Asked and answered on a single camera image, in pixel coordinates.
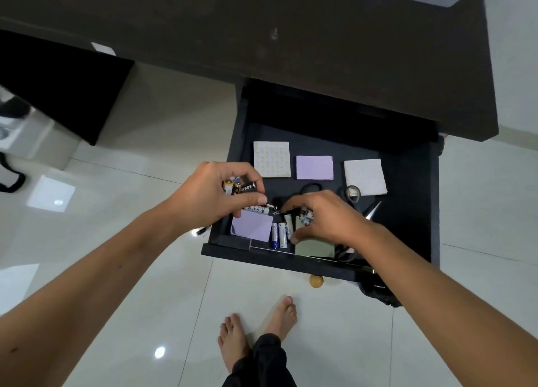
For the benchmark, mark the white patterned note pad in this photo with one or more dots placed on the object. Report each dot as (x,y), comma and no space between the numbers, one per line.
(365,176)

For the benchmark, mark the white paper label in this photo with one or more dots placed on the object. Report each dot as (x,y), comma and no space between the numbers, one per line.
(103,48)

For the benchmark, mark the gold-topped battery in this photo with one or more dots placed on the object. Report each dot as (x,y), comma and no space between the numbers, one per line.
(228,186)

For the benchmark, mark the person's left foot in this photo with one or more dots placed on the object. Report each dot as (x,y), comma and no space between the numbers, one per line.
(233,340)

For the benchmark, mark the black open drawer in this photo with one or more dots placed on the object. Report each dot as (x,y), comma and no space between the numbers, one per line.
(403,214)

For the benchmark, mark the dark wooden desk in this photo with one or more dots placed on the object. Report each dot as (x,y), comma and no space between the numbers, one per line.
(294,42)

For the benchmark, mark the small purple note pad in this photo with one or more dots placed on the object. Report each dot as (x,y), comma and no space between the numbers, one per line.
(315,167)

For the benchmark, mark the silver battery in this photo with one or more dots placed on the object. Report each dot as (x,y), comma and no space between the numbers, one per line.
(283,235)

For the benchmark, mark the green note pad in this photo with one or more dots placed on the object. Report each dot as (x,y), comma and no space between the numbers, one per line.
(313,249)

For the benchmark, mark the round wooden drawer knob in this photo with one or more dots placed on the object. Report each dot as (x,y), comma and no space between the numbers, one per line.
(316,281)

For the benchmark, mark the white printed battery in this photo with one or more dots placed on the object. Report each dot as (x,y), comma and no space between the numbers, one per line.
(257,209)

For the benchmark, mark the person's left thumb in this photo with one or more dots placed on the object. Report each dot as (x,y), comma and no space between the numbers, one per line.
(250,201)

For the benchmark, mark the person's right hand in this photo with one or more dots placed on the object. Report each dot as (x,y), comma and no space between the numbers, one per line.
(336,220)

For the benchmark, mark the person's black trousers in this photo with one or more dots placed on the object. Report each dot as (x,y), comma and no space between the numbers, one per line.
(262,365)

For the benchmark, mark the person's right thumb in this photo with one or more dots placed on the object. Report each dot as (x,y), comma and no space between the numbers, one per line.
(306,234)

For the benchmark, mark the black marker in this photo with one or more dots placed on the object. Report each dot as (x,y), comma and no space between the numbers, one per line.
(201,231)

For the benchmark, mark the person's left forearm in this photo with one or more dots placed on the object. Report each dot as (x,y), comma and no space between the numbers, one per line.
(84,290)

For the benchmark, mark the person's right forearm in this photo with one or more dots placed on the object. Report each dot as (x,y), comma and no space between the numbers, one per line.
(441,311)

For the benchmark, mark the patterned battery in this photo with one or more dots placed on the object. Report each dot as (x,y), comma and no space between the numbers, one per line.
(307,215)

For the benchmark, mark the clear tape roll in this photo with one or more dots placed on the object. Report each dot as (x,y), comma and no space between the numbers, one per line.
(352,194)

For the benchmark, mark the large purple note pad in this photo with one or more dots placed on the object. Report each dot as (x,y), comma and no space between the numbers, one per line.
(251,227)

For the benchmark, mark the yellow patterned note pad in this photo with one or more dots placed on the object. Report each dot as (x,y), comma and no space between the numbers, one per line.
(272,159)

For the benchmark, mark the person's foot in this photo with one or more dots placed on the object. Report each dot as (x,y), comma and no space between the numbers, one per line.
(282,317)
(233,340)

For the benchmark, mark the person's right foot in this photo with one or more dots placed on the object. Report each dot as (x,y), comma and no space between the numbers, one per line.
(282,317)

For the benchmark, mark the black battery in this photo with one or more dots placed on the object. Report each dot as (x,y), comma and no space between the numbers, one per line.
(248,187)

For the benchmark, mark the blue and white battery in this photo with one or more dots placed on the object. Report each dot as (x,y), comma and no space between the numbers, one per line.
(274,236)

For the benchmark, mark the person's left hand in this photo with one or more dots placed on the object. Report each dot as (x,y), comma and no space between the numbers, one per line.
(201,197)

